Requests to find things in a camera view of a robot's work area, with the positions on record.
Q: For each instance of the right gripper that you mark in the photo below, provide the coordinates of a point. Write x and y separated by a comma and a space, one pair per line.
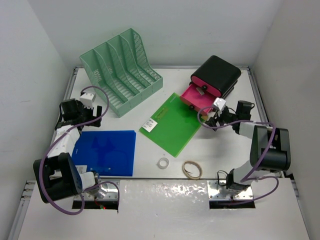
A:
211, 122

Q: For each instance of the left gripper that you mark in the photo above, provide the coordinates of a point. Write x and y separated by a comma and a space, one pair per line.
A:
80, 107

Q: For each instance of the pink drawer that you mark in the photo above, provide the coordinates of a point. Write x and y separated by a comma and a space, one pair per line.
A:
205, 86
194, 100

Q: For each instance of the pink top drawer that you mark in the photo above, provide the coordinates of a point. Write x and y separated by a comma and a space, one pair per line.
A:
205, 86

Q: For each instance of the white eraser block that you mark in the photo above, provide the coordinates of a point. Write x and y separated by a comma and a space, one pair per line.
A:
201, 92

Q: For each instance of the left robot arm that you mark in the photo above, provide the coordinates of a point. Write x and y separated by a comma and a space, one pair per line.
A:
60, 176

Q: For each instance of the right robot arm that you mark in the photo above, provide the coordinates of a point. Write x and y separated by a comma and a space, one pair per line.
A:
270, 150

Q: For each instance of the green clip file folder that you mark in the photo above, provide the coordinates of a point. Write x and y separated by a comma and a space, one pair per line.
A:
172, 126

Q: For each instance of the mint green file organizer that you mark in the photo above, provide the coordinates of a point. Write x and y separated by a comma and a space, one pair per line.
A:
121, 68

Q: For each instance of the blue file folder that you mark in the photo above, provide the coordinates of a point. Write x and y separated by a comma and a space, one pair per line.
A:
109, 153

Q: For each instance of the black drawer cabinet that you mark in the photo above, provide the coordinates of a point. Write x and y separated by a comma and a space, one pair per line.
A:
219, 73

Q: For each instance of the brown tape roll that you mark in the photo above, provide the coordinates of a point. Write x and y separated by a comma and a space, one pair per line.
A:
188, 174

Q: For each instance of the clear tape roll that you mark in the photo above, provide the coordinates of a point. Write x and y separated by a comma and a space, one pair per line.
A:
163, 163

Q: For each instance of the white front panel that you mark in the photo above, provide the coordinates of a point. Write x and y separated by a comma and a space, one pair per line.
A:
169, 210

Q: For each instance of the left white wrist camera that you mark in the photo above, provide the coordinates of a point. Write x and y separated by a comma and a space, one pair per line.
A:
87, 99

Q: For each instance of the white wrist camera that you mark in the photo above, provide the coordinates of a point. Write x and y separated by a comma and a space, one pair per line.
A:
87, 99
218, 106

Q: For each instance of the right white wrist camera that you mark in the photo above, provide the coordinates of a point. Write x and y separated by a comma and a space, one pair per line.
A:
218, 106

